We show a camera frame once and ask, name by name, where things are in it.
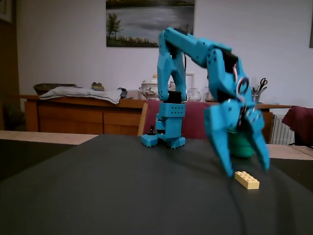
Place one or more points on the glass pen holder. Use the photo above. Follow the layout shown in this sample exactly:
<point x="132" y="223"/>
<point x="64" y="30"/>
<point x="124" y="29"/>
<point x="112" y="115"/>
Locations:
<point x="256" y="95"/>

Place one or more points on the small ceramic jar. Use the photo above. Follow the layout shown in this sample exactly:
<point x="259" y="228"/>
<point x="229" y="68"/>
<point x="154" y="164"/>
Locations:
<point x="97" y="86"/>

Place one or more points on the dark red upholstered chair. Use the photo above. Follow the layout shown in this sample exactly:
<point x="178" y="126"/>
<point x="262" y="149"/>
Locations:
<point x="193" y="122"/>

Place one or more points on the round glass vase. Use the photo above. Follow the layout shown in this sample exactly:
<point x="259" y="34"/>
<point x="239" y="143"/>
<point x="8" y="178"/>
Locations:
<point x="194" y="95"/>

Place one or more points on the white picture frame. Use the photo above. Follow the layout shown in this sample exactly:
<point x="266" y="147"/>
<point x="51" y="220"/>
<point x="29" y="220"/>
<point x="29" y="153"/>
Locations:
<point x="190" y="79"/>

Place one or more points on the glass ship bottle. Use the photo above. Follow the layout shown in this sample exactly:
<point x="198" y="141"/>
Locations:
<point x="208" y="95"/>

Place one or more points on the grey table mat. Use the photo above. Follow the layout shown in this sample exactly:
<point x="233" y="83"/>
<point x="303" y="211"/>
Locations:
<point x="122" y="191"/>

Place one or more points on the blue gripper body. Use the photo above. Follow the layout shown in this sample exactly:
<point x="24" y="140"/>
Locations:
<point x="228" y="115"/>

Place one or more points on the folded light grey cloth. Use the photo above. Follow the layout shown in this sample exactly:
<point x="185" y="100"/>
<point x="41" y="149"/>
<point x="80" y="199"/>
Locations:
<point x="80" y="93"/>

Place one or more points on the white radiator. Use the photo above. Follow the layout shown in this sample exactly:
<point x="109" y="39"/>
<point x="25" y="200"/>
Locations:
<point x="282" y="129"/>

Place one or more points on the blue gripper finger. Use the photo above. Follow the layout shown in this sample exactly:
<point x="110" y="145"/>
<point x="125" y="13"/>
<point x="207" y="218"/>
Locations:
<point x="261" y="149"/>
<point x="217" y="132"/>

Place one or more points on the white painted soup tureen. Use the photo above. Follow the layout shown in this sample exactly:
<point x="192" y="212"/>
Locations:
<point x="149" y="89"/>

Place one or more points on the dark placemat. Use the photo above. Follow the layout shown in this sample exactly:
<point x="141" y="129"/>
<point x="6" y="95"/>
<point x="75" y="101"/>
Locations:
<point x="24" y="154"/>
<point x="298" y="173"/>

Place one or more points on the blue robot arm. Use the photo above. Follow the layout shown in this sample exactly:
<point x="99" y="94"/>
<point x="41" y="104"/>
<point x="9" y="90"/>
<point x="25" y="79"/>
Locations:
<point x="163" y="73"/>

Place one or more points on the pale yellow lego brick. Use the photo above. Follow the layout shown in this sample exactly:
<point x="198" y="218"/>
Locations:
<point x="248" y="181"/>

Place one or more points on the green plastic cup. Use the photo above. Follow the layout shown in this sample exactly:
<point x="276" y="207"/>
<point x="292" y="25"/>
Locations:
<point x="240" y="147"/>

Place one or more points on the dark shallow bowl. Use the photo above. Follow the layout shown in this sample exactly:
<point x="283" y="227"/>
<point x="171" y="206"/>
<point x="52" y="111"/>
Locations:
<point x="49" y="86"/>

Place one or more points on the lake landscape painting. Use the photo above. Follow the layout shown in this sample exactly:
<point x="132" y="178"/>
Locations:
<point x="146" y="24"/>

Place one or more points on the wooden sideboard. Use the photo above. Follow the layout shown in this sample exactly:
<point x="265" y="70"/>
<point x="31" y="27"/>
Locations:
<point x="73" y="117"/>

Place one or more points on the black table clamp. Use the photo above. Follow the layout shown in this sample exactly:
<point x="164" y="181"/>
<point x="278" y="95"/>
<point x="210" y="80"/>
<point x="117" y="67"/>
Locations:
<point x="152" y="129"/>

